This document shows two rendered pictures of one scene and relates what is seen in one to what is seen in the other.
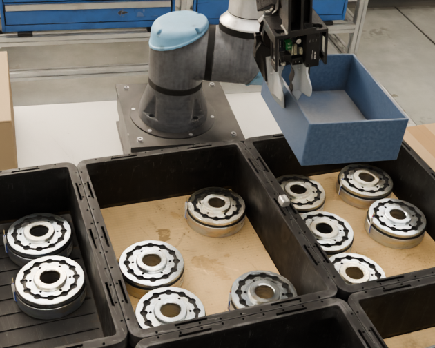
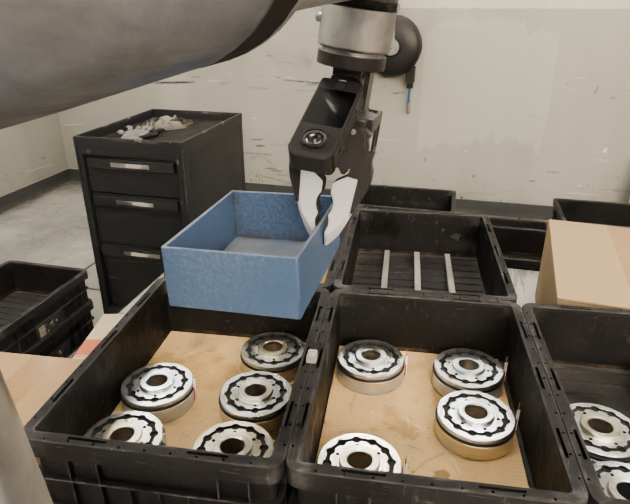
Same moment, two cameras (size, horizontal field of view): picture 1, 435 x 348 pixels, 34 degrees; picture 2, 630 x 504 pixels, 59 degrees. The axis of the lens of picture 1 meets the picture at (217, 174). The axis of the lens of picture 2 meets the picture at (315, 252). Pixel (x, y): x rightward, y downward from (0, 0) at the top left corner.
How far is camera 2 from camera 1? 1.45 m
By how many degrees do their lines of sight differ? 113
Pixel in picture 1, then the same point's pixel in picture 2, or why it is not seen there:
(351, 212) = (176, 434)
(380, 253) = (206, 383)
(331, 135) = not seen: hidden behind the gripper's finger
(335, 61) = (189, 258)
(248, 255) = (348, 421)
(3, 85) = not seen: outside the picture
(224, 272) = (387, 413)
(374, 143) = (264, 218)
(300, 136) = not seen: hidden behind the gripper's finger
